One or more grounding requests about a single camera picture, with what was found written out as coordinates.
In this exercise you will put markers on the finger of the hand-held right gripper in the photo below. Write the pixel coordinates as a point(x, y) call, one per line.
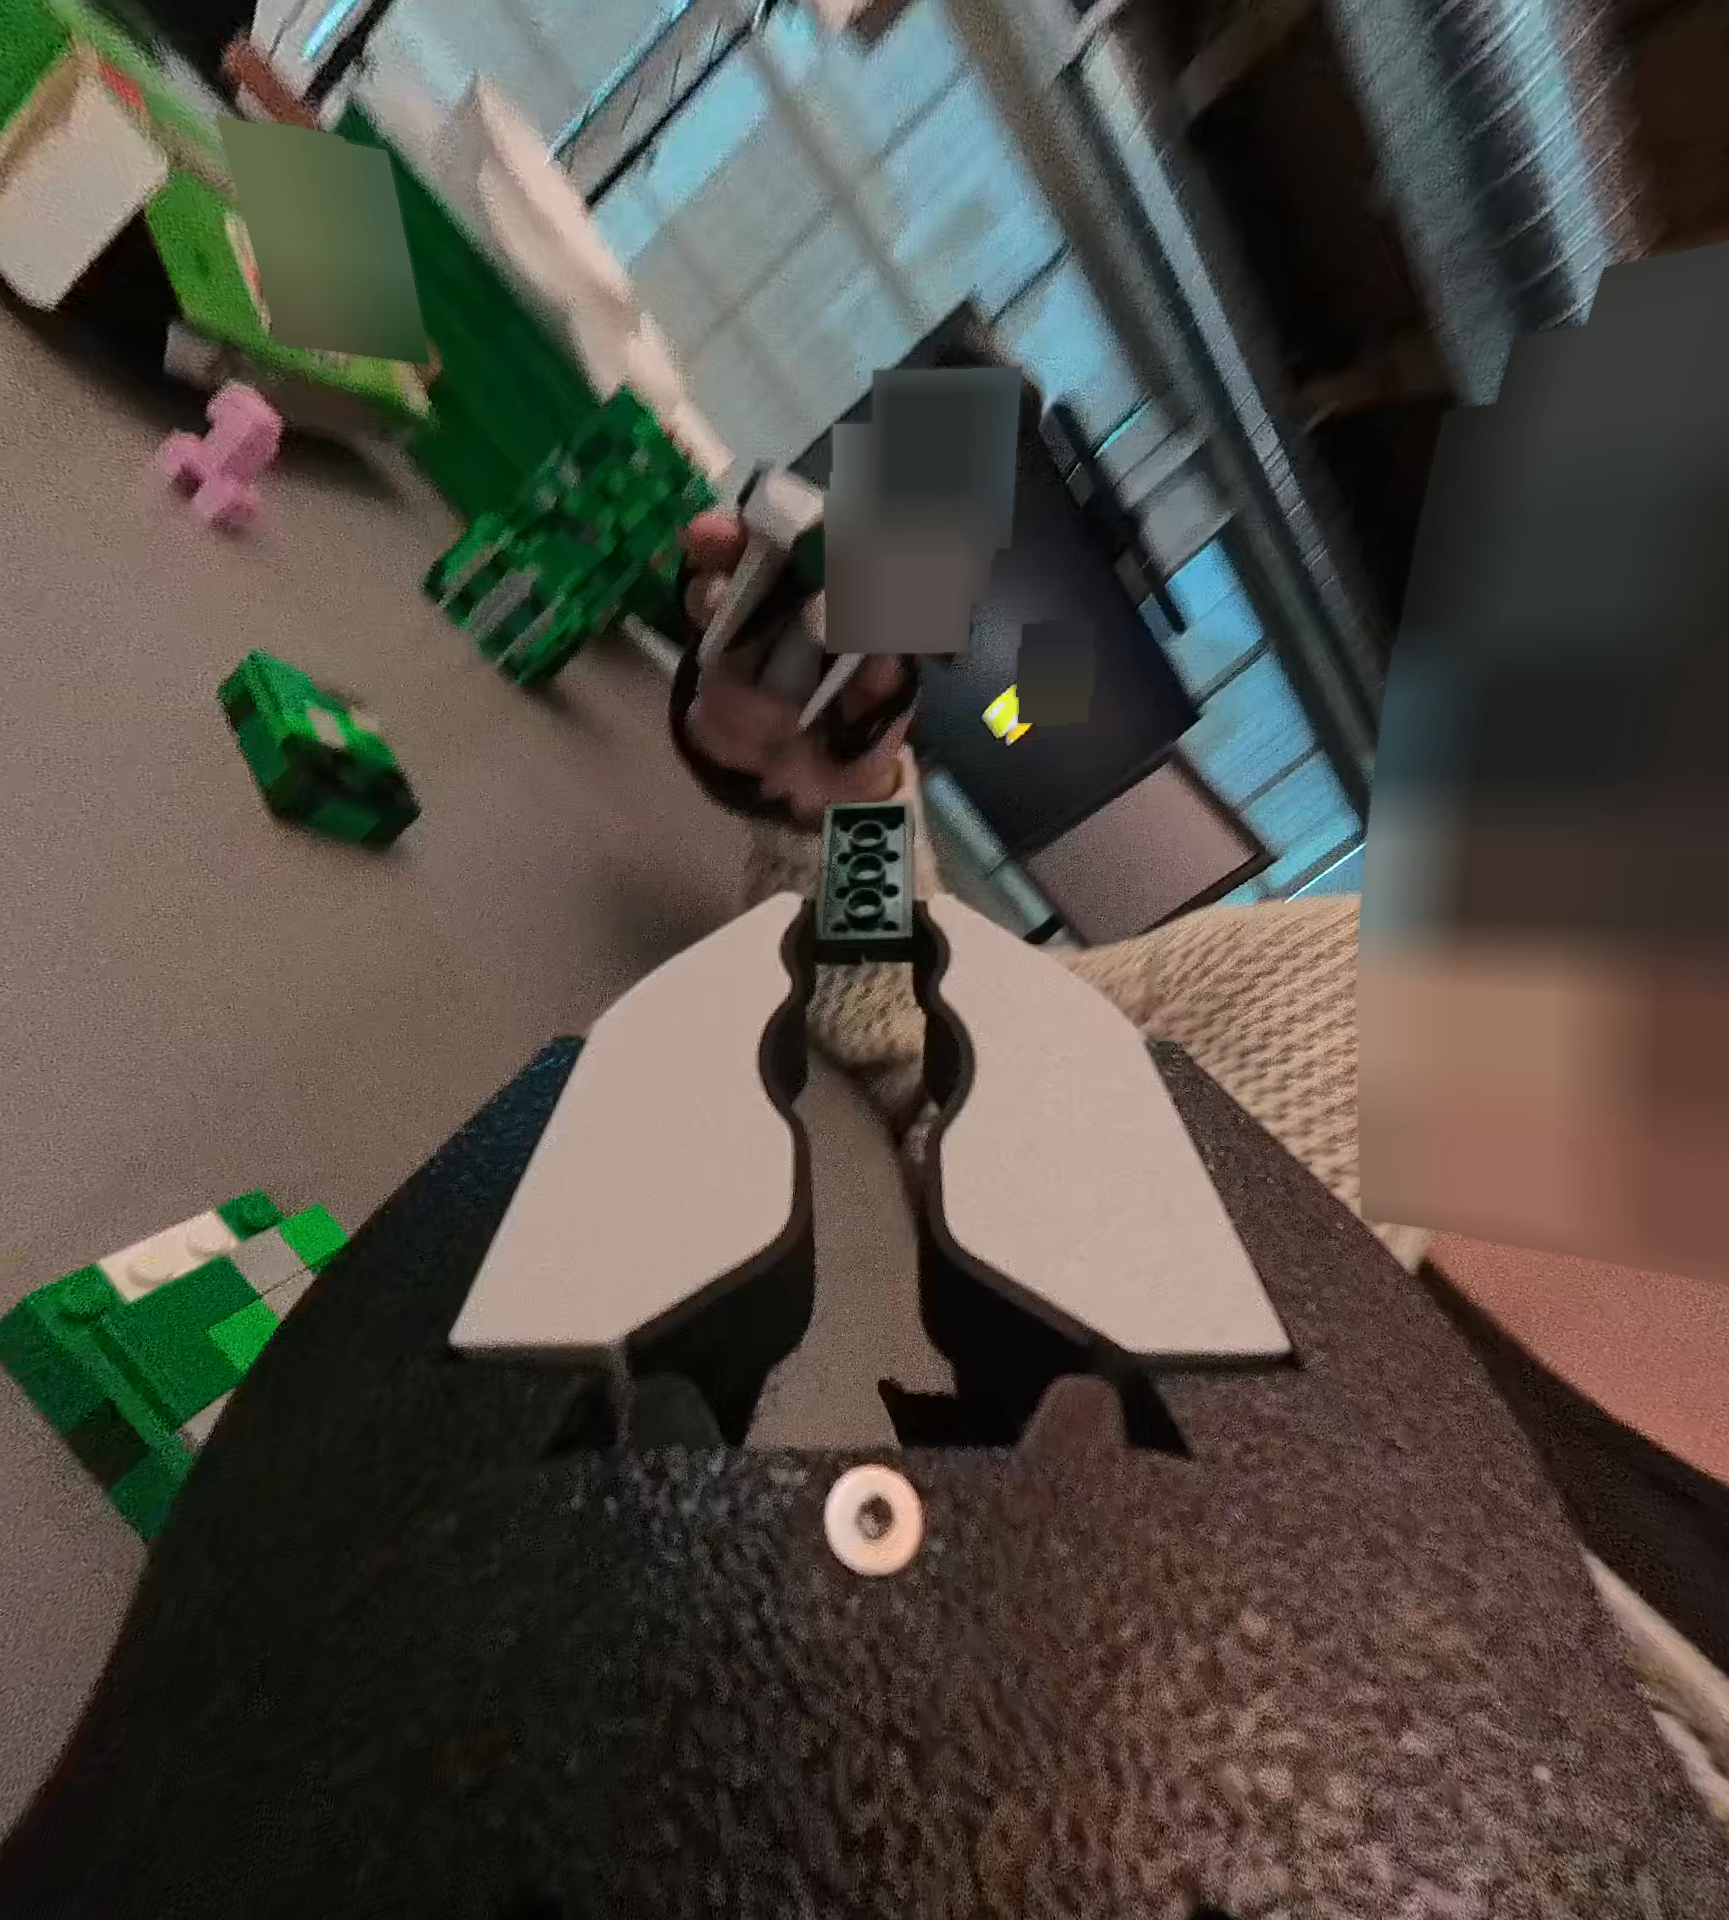
point(834, 695)
point(745, 600)

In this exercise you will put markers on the tall green lego figure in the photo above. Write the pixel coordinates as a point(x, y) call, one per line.
point(578, 540)

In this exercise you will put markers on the green plastic crate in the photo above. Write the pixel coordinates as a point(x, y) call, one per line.
point(504, 362)

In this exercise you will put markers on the small green lego cube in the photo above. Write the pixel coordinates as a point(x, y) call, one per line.
point(318, 751)

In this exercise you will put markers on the person's right hand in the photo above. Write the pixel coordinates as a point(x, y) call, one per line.
point(759, 743)

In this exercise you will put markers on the green cardboard lego box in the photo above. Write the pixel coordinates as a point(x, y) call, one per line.
point(182, 265)

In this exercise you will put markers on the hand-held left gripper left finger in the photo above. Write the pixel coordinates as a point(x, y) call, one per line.
point(638, 1184)

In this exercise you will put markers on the pink lego pig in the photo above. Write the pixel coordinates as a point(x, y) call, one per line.
point(222, 457)

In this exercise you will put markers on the large glass window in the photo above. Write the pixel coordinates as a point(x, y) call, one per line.
point(864, 226)

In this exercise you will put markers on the dark green lego brick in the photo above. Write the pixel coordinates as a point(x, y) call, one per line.
point(869, 886)

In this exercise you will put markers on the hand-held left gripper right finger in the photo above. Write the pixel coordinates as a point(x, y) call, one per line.
point(1103, 1184)

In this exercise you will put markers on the crumpled white paper bags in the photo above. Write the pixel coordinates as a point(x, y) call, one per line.
point(563, 241)

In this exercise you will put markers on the green white lego assembly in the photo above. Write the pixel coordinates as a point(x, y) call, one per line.
point(160, 1335)

